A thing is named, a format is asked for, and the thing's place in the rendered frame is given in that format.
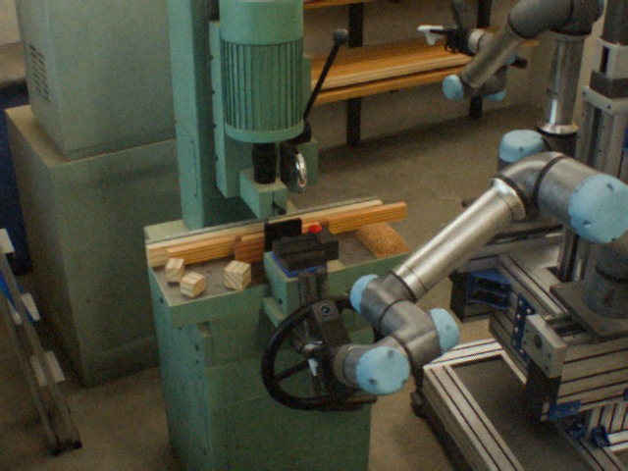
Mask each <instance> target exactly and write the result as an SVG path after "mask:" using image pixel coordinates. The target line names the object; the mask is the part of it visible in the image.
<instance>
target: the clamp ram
mask: <svg viewBox="0 0 628 471"><path fill-rule="evenodd" d="M264 234H265V253H267V252H271V251H273V241H274V240H277V239H285V238H289V237H294V236H302V220H301V218H297V219H291V220H286V221H281V222H276V223H271V224H266V225H264Z"/></svg>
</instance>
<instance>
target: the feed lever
mask: <svg viewBox="0 0 628 471"><path fill-rule="evenodd" d="M348 40H349V34H348V32H347V31H346V30H345V29H343V28H339V29H336V30H335V31H334V33H333V41H334V45H333V47H332V49H331V52H330V55H329V57H328V60H327V62H326V64H325V66H324V69H323V71H322V73H321V75H320V77H319V79H318V82H317V84H316V86H315V88H314V91H312V94H311V96H310V99H309V101H308V103H307V105H306V108H305V110H304V112H303V131H302V133H301V134H299V135H297V136H294V137H292V138H289V139H287V142H288V144H289V145H298V144H304V143H309V141H310V138H311V129H310V125H309V123H308V122H307V121H306V120H307V117H308V115H309V113H310V111H311V108H312V106H314V104H315V102H316V99H317V97H318V95H319V93H320V89H321V87H322V85H323V83H324V81H325V78H326V76H327V74H328V72H329V69H330V67H331V65H332V64H333V62H334V59H336V57H337V55H338V53H339V49H340V46H341V45H344V44H346V43H347V41H348Z"/></svg>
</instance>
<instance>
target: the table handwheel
mask: <svg viewBox="0 0 628 471"><path fill-rule="evenodd" d="M329 299H330V300H333V301H334V303H335V305H336V307H337V309H338V311H339V313H340V315H341V312H342V310H343V309H344V308H345V309H351V310H355V311H357V310H356V309H355V308H354V307H353V306H352V304H351V298H350V295H346V294H335V295H327V296H323V297H319V299H316V300H312V301H310V302H308V303H306V304H304V305H302V306H300V307H299V308H297V309H295V310H293V311H292V312H291V313H289V314H288V315H287V316H286V318H285V319H284V321H283V322H282V323H281V324H280V325H279V326H277V328H276V329H275V330H274V332H273V333H272V334H271V335H270V337H269V340H268V342H267V344H266V346H265V349H264V352H263V355H262V361H261V375H262V381H263V384H264V386H265V388H266V390H267V392H268V393H269V395H270V396H271V397H272V398H273V399H274V400H275V401H276V402H278V403H279V404H281V405H283V406H285V407H287V408H290V409H295V410H303V411H310V410H320V409H324V408H328V407H331V406H333V405H337V404H339V403H341V402H343V401H345V400H347V399H348V398H350V396H351V395H353V394H354V393H357V392H353V393H345V392H340V391H334V392H330V394H327V395H324V396H320V397H315V398H301V397H296V396H292V395H289V393H288V392H286V391H284V390H283V389H282V388H281V386H280V385H279V382H280V381H282V380H284V379H285V378H287V377H289V376H291V375H293V374H296V373H298V372H300V371H303V370H305V369H307V368H309V367H310V365H309V361H308V359H305V360H303V361H301V363H300V364H298V365H296V366H293V367H291V368H289V369H287V370H285V371H284V372H281V373H279V374H277V375H274V363H275V358H277V354H278V351H279V349H280V347H281V345H282V344H283V342H284V340H285V339H286V337H287V335H288V333H290V332H291V331H292V330H293V329H294V328H296V329H297V330H298V331H299V333H300V334H301V336H302V337H303V339H304V341H305V342H306V344H309V343H314V342H320V341H321V340H320V336H319V334H318V331H317V329H316V328H315V333H314V334H312V335H309V337H306V339H305V337H304V331H303V329H304V328H303V325H301V326H298V325H299V324H301V323H302V322H303V321H305V320H306V319H308V318H310V313H309V311H310V308H311V305H312V304H314V303H318V302H322V301H325V300H329ZM357 312H358V311H357ZM371 326H372V328H373V332H374V344H375V343H377V341H379V340H381V339H383V338H385V336H384V335H383V334H382V333H381V332H379V331H378V330H377V329H376V328H375V327H374V326H373V325H372V324H371Z"/></svg>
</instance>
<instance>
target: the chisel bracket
mask: <svg viewBox="0 0 628 471"><path fill-rule="evenodd" d="M238 173H239V196H240V197H241V198H242V200H243V201H244V202H246V203H247V204H248V206H249V207H250V208H251V209H252V211H253V212H254V214H255V215H256V216H257V218H258V219H259V220H262V219H268V218H273V217H278V216H279V215H278V214H277V209H276V208H275V207H273V206H272V202H275V203H276V204H278V205H279V206H283V207H285V208H286V209H287V211H286V215H287V214H288V189H287V187H286V186H285V185H284V184H283V183H282V182H281V181H279V180H278V178H277V177H276V181H275V182H274V183H269V184H260V183H256V182H255V181H254V168H250V169H244V170H239V172H238Z"/></svg>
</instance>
